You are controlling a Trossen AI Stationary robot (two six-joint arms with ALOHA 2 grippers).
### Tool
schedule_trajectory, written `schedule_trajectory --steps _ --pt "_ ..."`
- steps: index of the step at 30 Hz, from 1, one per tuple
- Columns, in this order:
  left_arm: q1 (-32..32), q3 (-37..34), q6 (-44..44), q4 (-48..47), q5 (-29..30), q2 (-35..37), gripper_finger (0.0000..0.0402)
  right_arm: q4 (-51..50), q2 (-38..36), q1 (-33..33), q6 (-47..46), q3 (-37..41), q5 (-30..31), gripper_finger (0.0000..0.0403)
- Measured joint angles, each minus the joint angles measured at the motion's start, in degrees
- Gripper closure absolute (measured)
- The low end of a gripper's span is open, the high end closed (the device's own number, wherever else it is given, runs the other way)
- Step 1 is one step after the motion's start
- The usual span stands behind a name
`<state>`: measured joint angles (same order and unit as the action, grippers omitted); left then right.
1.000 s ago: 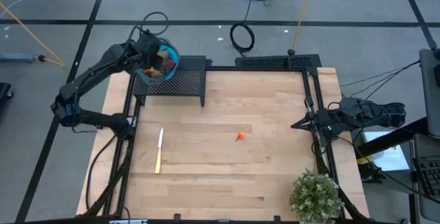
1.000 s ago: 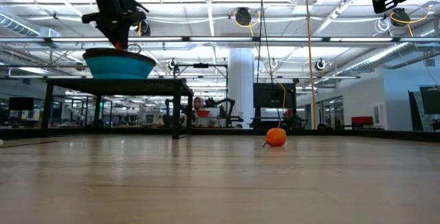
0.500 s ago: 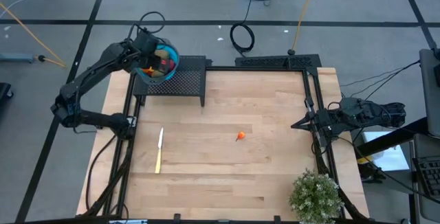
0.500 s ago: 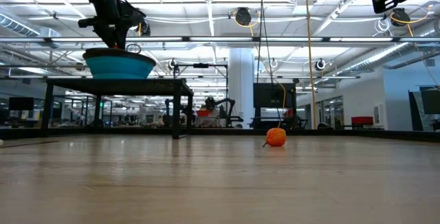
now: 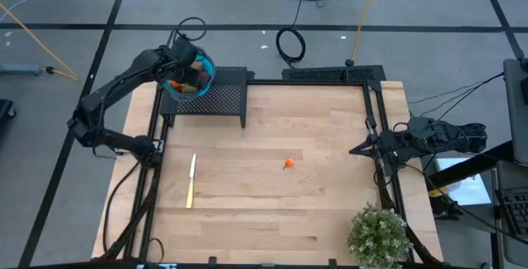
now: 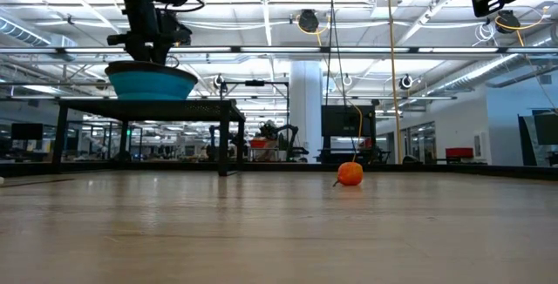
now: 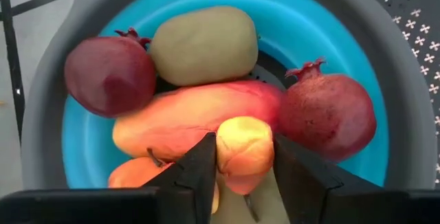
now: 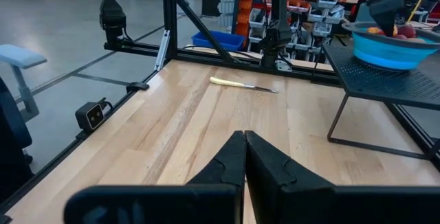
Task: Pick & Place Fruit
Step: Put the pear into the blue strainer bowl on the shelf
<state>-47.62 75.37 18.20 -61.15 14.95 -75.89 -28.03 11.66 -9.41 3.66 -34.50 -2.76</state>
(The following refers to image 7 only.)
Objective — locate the red orange mango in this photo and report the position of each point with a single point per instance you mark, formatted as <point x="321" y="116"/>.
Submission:
<point x="185" y="114"/>

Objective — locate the blue grey collapsible colander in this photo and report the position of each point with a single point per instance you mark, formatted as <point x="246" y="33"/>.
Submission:
<point x="309" y="28"/>

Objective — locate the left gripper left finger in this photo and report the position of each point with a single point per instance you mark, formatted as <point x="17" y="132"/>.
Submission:
<point x="192" y="182"/>

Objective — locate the brown green kiwi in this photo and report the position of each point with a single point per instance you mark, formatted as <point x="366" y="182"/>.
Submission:
<point x="204" y="45"/>

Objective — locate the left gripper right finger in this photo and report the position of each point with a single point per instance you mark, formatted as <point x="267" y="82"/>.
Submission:
<point x="299" y="182"/>

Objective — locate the black metal table frame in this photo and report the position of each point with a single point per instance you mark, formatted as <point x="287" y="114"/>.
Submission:
<point x="12" y="62"/>

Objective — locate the dark red pomegranate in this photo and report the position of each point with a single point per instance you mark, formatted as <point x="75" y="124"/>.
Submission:
<point x="326" y="114"/>
<point x="110" y="76"/>

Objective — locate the small orange yellow pear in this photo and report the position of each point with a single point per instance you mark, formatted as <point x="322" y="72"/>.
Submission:
<point x="134" y="174"/>
<point x="244" y="148"/>

